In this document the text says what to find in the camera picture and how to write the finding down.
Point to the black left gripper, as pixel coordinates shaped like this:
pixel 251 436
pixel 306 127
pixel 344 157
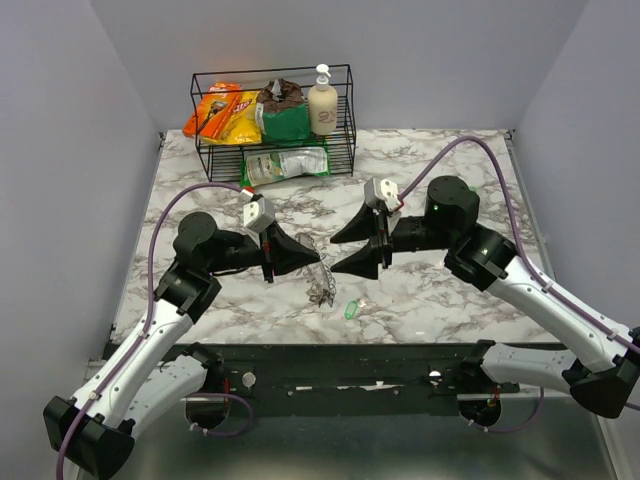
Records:
pixel 280 253

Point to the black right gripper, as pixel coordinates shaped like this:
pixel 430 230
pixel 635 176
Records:
pixel 366 223

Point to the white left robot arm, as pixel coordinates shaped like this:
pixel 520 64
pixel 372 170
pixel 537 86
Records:
pixel 97 428

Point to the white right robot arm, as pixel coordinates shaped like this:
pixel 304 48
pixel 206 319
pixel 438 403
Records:
pixel 479 256

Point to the green tagged key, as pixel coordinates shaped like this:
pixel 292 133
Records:
pixel 353 308

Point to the green white snack bag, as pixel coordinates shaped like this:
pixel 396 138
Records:
pixel 272 166

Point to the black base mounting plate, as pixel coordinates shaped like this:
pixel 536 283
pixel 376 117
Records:
pixel 345 380

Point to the yellow snack bag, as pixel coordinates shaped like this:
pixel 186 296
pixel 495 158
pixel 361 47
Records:
pixel 241 128

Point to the green brown paper bag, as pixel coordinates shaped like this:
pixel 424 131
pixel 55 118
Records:
pixel 282 113

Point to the cream pump soap bottle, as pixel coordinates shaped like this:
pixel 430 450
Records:
pixel 323 103

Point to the orange razor package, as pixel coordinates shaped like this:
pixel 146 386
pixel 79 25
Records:
pixel 213 112

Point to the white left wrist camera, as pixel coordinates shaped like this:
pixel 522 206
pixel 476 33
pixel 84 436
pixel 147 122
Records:
pixel 258 212

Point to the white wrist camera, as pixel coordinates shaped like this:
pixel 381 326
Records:
pixel 382 194
pixel 258 212

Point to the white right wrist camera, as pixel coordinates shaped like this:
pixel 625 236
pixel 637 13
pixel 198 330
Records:
pixel 382 194

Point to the black wire rack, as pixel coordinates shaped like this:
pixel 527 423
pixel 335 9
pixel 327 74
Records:
pixel 224 162

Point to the aluminium frame rail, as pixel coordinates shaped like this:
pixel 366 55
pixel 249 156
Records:
pixel 530 200

